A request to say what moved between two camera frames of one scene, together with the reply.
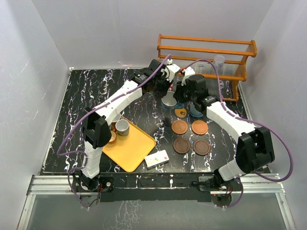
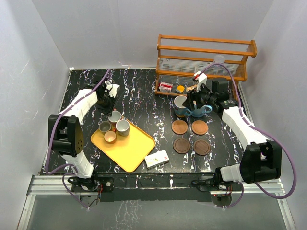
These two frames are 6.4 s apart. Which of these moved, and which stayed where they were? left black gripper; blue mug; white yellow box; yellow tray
Moved: blue mug; left black gripper
Stayed: yellow tray; white yellow box
